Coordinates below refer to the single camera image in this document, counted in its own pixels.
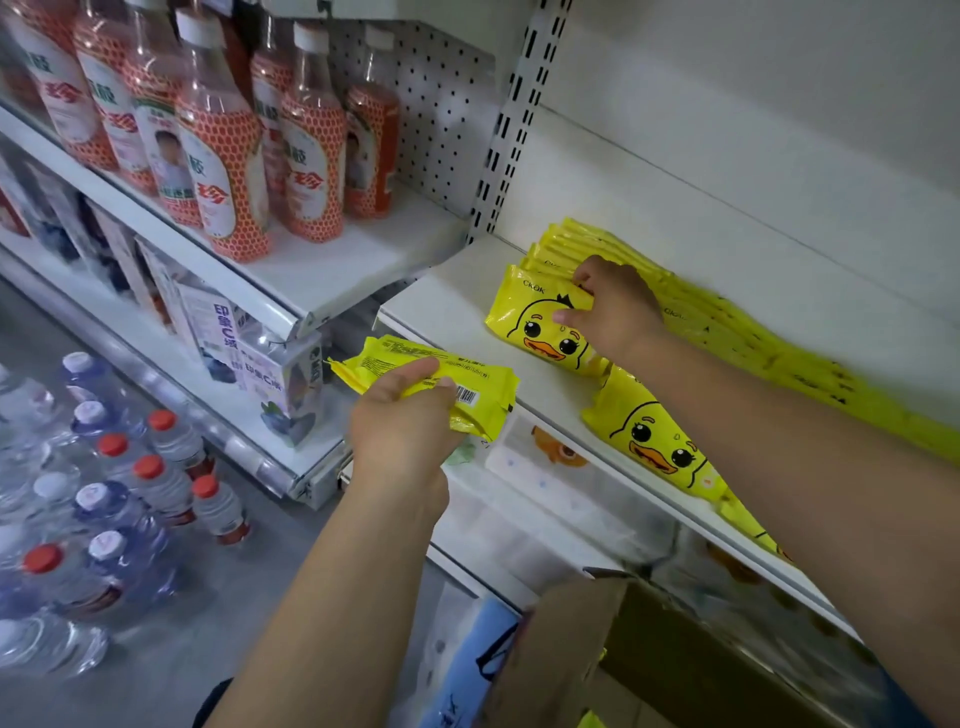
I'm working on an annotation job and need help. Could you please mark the person's left hand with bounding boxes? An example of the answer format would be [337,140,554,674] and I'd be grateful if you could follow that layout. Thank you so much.
[348,357,467,519]

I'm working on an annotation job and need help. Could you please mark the person's right hand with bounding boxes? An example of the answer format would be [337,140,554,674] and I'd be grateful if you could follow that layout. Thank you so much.
[552,255,669,369]

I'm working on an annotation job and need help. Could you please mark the white metal shelf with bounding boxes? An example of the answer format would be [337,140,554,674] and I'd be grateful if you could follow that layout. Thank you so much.
[375,0,960,728]

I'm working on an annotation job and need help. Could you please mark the brown cardboard box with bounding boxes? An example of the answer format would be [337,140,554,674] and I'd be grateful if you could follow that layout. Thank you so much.
[480,570,842,728]

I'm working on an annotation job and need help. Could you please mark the person's right forearm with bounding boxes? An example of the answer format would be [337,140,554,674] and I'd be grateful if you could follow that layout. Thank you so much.
[622,330,960,722]

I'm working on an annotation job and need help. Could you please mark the person's left forearm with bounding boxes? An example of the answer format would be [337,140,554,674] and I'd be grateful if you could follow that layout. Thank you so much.
[207,480,452,728]

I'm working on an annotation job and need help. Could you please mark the white pegboard shelf unit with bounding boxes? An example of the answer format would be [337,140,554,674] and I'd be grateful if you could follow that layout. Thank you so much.
[0,0,572,512]

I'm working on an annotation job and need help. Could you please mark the white duck tissue pack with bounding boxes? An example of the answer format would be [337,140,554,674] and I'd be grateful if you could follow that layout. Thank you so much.
[427,412,677,602]
[660,525,902,728]

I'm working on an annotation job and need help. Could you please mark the white blue plastic bag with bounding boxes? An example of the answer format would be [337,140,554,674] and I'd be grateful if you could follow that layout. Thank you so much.
[405,592,527,728]

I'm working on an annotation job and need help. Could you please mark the person's black trousers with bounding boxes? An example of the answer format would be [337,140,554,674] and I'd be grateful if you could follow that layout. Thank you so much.
[192,678,234,728]

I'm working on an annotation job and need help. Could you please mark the MIQI boxes with fruit print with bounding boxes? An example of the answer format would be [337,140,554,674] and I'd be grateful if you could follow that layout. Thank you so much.
[0,150,329,449]

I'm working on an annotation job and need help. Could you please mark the pack of red-capped bottles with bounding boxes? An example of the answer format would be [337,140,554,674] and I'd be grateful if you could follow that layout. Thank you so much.
[0,348,254,680]

